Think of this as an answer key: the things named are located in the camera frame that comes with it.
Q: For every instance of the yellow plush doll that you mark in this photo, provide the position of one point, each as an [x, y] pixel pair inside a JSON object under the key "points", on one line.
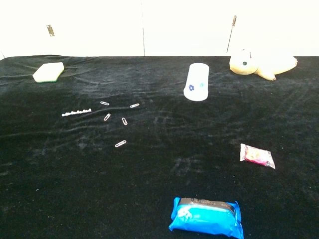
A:
{"points": [[264, 65]]}

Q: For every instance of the silver magnetic bead stick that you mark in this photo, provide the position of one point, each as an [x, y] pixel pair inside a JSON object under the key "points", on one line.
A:
{"points": [[76, 112]]}

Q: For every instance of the metal screen hinge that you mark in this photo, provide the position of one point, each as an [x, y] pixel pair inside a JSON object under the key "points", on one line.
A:
{"points": [[234, 20], [50, 30]]}

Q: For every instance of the pink candy packet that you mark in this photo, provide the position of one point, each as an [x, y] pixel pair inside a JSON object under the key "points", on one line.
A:
{"points": [[256, 155]]}

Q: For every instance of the silver paper clip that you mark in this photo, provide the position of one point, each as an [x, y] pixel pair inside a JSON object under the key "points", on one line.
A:
{"points": [[124, 121], [134, 105], [107, 117], [104, 103], [120, 143]]}

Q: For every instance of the blue wet wipes pack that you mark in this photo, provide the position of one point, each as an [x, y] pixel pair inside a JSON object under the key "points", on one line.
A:
{"points": [[207, 219]]}

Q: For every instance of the white flower-print paper cup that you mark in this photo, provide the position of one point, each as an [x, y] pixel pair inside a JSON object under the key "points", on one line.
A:
{"points": [[197, 79]]}

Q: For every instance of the yellow green sponge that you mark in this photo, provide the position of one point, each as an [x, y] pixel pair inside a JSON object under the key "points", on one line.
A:
{"points": [[47, 72]]}

